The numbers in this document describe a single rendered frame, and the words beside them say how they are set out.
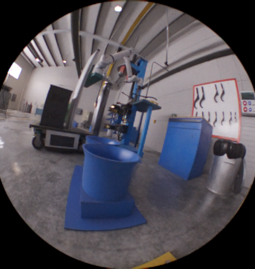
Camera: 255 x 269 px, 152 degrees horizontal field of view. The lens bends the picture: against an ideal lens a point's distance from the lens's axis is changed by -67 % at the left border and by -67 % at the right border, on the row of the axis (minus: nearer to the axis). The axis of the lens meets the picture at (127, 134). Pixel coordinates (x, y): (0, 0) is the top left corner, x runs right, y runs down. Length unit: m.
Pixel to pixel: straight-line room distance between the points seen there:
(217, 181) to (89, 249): 1.37
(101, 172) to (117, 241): 0.35
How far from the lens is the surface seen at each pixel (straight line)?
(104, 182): 0.41
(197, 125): 1.52
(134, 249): 0.54
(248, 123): 2.63
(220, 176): 1.40
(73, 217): 0.57
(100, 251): 0.51
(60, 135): 1.29
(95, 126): 2.30
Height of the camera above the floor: 0.48
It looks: 2 degrees down
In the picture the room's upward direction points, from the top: 13 degrees clockwise
